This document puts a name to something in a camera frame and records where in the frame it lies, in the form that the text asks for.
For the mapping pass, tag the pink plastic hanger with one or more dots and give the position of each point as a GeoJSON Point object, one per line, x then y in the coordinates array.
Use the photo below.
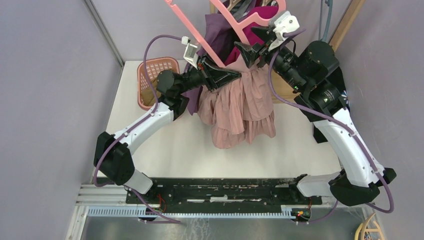
{"type": "Point", "coordinates": [237, 26]}

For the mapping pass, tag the tan brown skirt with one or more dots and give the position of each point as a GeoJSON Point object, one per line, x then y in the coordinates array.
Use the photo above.
{"type": "Point", "coordinates": [147, 97]}

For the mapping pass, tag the pink pleated skirt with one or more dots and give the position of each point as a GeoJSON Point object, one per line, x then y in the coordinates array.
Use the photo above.
{"type": "Point", "coordinates": [241, 110]}

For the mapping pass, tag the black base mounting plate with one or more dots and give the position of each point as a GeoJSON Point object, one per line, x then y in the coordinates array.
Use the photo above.
{"type": "Point", "coordinates": [226, 195]}

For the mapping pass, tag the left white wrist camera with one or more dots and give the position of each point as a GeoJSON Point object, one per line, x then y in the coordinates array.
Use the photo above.
{"type": "Point", "coordinates": [190, 53]}

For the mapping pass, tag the wooden clothes rack frame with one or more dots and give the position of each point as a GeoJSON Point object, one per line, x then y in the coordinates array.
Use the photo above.
{"type": "Point", "coordinates": [282, 88]}

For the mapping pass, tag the beige wooden hanger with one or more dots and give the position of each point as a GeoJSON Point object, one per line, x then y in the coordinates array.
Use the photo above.
{"type": "Point", "coordinates": [232, 4]}

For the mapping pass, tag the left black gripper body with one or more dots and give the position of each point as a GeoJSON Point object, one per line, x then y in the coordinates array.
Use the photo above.
{"type": "Point", "coordinates": [197, 78]}

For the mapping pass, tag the purple pleated skirt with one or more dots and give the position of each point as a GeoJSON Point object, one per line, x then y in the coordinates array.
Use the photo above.
{"type": "Point", "coordinates": [218, 35]}

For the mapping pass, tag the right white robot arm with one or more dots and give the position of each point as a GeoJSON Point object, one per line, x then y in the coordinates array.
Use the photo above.
{"type": "Point", "coordinates": [317, 79]}

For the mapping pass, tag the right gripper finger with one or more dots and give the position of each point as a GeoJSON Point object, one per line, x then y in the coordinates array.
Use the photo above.
{"type": "Point", "coordinates": [249, 53]}
{"type": "Point", "coordinates": [265, 33]}

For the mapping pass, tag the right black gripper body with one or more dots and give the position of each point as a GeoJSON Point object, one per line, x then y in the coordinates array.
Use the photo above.
{"type": "Point", "coordinates": [266, 54]}

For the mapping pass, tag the magenta skirt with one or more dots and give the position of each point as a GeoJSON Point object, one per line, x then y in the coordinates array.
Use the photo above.
{"type": "Point", "coordinates": [251, 33]}

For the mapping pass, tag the orange plastic basket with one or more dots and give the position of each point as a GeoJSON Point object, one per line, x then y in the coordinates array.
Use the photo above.
{"type": "Point", "coordinates": [148, 72]}

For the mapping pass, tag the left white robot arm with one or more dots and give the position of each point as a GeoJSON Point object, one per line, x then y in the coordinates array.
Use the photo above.
{"type": "Point", "coordinates": [113, 152]}

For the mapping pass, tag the wooden hanger on floor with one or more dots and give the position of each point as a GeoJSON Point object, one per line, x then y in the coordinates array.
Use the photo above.
{"type": "Point", "coordinates": [369, 230]}

